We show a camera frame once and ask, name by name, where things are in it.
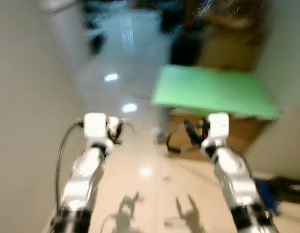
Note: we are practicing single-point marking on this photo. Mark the blue cloth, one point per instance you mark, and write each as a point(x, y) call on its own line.
point(267, 194)

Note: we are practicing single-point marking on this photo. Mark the brown background furniture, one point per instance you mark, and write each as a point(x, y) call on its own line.
point(230, 36)

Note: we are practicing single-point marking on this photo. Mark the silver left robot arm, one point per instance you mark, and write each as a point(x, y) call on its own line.
point(84, 172)

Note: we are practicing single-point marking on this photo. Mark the green table top board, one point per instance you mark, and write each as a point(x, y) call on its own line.
point(213, 90)

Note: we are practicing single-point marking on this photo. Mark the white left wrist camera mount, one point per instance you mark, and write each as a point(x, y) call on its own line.
point(95, 125)

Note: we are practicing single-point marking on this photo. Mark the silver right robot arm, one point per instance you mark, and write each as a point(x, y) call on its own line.
point(235, 179)

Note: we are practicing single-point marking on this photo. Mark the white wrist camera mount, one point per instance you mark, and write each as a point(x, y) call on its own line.
point(95, 125)
point(218, 125)

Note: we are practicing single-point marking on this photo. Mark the black floor object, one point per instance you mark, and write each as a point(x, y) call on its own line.
point(291, 189)

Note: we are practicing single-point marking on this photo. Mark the white pillar cabinet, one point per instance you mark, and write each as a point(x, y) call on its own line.
point(67, 26)

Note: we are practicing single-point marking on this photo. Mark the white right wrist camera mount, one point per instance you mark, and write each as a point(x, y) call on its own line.
point(218, 125)

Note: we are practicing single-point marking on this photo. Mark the brown wooden cabinet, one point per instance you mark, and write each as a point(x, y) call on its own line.
point(240, 136)

